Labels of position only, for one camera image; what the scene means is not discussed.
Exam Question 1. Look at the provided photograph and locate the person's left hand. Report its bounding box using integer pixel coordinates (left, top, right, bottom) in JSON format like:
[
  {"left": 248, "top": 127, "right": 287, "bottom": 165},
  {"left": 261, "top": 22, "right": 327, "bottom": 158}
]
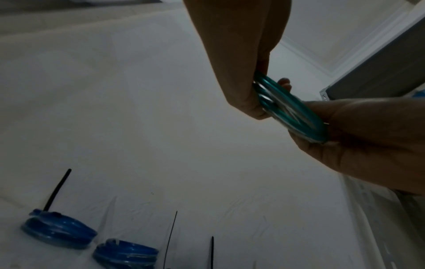
[{"left": 182, "top": 0, "right": 293, "bottom": 121}]

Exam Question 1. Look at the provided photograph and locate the person's right hand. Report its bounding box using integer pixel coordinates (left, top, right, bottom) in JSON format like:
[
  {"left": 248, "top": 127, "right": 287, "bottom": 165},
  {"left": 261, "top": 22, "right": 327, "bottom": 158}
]
[{"left": 277, "top": 77, "right": 425, "bottom": 196}]

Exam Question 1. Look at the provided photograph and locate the green tube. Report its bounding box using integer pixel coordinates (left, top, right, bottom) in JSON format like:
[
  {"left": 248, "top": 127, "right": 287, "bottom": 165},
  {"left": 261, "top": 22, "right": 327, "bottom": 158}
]
[{"left": 252, "top": 70, "right": 329, "bottom": 144}]

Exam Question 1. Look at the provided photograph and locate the curled black cable tie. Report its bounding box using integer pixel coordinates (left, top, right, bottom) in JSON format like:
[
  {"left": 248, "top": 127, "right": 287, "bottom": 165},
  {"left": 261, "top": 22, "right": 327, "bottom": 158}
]
[{"left": 43, "top": 168, "right": 72, "bottom": 212}]

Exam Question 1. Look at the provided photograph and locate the blue coil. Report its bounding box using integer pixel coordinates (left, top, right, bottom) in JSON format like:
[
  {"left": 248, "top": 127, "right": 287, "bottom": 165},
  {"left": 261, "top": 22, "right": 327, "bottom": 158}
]
[
  {"left": 92, "top": 238, "right": 159, "bottom": 269},
  {"left": 20, "top": 209, "right": 99, "bottom": 250}
]

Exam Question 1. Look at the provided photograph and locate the grey shelf board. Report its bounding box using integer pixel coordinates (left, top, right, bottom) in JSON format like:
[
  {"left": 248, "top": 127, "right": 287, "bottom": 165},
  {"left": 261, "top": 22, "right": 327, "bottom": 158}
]
[{"left": 327, "top": 24, "right": 425, "bottom": 100}]

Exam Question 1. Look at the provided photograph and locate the white perforated shelf upright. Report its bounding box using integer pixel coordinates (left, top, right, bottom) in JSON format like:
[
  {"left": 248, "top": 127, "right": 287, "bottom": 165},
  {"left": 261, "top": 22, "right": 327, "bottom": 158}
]
[{"left": 319, "top": 88, "right": 399, "bottom": 269}]

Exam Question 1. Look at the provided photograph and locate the black metal frame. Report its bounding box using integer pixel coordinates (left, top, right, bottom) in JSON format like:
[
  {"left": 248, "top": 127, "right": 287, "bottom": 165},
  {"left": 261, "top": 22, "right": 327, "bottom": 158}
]
[{"left": 0, "top": 0, "right": 164, "bottom": 12}]

